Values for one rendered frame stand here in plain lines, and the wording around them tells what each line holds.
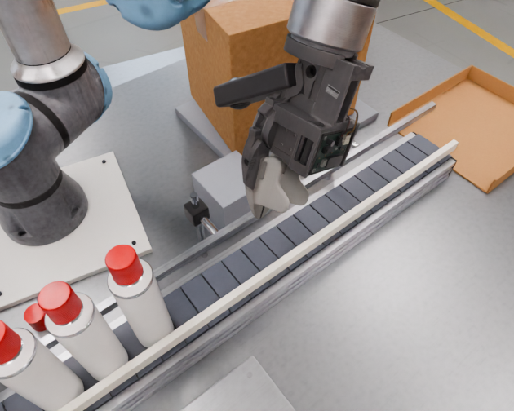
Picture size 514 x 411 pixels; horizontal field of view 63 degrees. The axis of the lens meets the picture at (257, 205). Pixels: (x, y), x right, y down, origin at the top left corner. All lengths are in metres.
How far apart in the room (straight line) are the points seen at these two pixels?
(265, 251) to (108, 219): 0.31
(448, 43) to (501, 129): 2.09
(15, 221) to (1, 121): 0.19
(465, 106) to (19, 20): 0.92
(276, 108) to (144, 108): 0.66
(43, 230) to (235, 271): 0.34
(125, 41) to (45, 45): 2.34
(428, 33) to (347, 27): 2.84
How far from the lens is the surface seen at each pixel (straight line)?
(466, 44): 3.21
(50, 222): 0.81
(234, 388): 0.61
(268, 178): 0.46
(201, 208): 0.64
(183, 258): 0.60
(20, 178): 0.74
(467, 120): 1.10
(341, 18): 0.40
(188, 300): 0.67
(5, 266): 0.84
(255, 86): 0.46
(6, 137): 0.70
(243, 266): 0.68
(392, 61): 1.24
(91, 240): 0.81
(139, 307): 0.52
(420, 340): 0.73
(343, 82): 0.40
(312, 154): 0.41
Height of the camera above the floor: 1.47
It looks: 51 degrees down
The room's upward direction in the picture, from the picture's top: straight up
